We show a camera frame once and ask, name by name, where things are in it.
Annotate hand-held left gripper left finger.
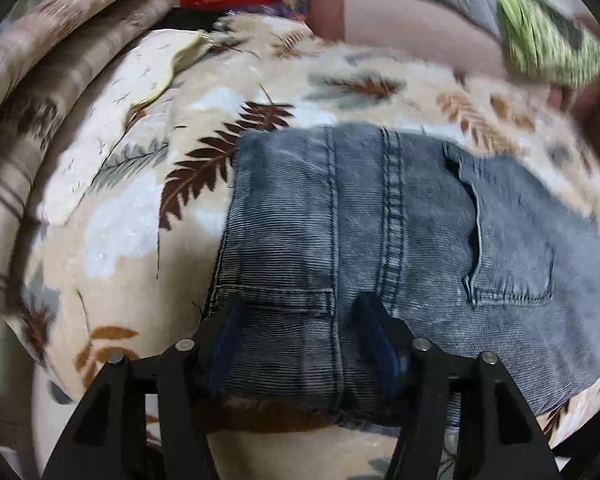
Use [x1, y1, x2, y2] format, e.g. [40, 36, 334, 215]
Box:
[42, 294, 246, 480]

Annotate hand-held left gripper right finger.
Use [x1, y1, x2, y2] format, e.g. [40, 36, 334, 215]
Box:
[355, 292, 561, 480]

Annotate grey-blue denim pants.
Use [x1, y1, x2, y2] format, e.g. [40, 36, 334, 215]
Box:
[200, 122, 600, 431]

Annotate cream leaf print blanket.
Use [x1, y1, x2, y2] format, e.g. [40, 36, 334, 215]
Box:
[10, 12, 600, 480]

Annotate white twig print cloth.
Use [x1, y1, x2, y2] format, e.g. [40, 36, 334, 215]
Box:
[40, 29, 216, 226]

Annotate brown patterned rolled blanket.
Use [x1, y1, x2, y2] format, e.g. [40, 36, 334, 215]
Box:
[0, 0, 181, 323]
[0, 0, 177, 133]

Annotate purple patterned packet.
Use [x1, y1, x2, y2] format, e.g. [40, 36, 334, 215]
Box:
[274, 0, 312, 19]

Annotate green patterned cloth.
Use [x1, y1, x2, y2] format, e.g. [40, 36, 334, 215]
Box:
[472, 0, 600, 87]

